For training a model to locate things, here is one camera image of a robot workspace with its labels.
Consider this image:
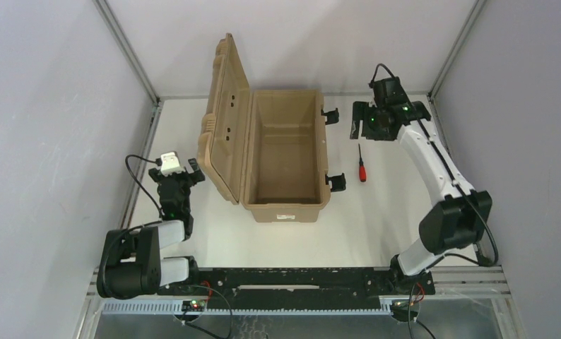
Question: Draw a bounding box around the red black screwdriver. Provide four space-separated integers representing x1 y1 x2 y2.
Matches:
358 144 367 183

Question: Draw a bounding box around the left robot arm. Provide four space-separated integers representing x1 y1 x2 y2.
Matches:
96 153 205 299

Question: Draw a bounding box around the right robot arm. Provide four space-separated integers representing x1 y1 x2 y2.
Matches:
350 101 499 291

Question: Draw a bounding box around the tan plastic storage bin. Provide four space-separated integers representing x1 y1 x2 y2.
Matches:
197 33 346 223

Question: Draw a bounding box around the left controller board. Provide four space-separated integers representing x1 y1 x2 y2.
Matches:
182 299 207 313

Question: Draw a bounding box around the controller board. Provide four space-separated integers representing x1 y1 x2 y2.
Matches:
390 300 420 323
182 299 207 313

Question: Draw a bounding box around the right controller board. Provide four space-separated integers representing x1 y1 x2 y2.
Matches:
390 300 420 323

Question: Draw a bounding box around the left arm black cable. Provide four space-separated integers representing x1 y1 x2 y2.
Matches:
124 155 165 221

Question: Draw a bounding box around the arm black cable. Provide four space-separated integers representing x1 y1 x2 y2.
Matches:
368 63 500 268
124 155 165 221

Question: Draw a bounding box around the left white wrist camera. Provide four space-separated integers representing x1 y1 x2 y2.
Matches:
160 151 185 177

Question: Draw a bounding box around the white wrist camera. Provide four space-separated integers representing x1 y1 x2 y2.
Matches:
369 77 409 108
160 151 185 177

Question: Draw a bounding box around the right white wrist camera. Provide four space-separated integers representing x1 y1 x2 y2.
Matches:
369 77 409 108

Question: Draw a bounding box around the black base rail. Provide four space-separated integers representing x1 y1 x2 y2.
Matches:
158 267 436 308

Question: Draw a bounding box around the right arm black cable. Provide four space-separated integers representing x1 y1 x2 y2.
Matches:
368 63 500 268

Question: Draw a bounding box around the perforated metal cable tray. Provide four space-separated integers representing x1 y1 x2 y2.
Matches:
102 297 408 316

